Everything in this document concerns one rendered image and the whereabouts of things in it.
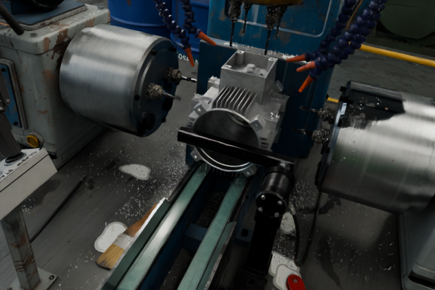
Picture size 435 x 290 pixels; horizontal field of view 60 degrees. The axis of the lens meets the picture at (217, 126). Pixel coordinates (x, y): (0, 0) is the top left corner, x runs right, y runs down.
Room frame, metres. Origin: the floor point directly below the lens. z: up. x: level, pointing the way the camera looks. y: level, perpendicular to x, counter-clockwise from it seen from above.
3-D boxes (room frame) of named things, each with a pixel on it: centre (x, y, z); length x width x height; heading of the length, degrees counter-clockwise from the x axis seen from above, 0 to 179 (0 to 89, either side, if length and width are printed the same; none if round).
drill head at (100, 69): (0.86, 0.29, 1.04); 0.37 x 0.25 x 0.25; 74
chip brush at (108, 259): (0.57, 0.16, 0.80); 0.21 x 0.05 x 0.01; 157
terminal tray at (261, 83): (0.80, -0.06, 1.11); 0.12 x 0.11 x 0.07; 164
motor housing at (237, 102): (0.76, -0.05, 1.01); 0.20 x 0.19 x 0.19; 164
